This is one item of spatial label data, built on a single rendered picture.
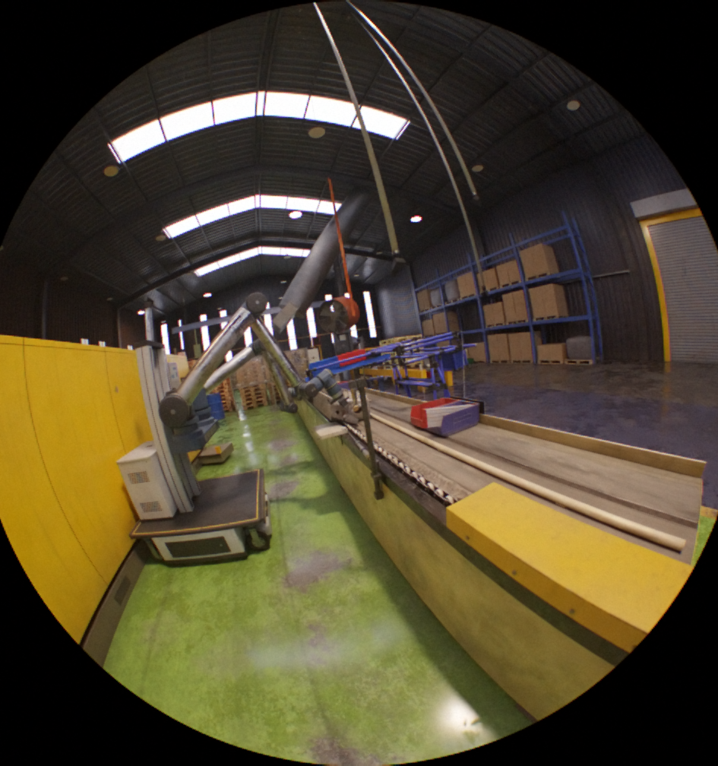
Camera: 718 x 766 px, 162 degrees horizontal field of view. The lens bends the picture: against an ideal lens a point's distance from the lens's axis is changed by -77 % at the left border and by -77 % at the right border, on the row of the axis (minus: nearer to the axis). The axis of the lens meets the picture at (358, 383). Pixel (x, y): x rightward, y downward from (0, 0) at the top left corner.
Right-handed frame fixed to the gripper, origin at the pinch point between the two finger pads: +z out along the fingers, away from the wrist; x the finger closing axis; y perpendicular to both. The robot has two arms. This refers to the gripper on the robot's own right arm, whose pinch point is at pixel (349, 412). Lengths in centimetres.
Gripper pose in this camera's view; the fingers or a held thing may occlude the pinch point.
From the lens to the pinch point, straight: 203.4
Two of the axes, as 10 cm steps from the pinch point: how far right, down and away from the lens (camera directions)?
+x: -3.3, -0.6, 9.4
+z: 5.4, 8.1, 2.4
